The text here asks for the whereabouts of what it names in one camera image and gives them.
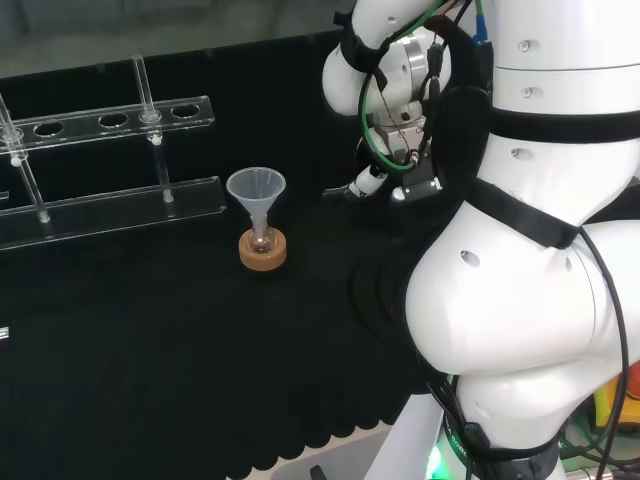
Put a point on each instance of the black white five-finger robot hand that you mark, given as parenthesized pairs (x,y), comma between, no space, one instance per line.
(369,182)

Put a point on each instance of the clear glass weighing funnel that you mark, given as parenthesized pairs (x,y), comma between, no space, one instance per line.
(337,191)

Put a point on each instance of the clear plastic funnel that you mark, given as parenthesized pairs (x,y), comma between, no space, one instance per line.
(256,187)

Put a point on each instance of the clear acrylic funnel stand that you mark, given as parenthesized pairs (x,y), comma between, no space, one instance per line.
(110,210)

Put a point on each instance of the clear round-bottom flask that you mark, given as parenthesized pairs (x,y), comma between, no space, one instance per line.
(261,242)

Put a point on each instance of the black bench cloth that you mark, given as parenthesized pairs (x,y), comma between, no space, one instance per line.
(175,350)

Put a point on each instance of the yellow stop button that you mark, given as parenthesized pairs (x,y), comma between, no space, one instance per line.
(607,400)

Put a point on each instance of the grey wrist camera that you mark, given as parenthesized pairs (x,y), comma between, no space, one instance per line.
(417,189)

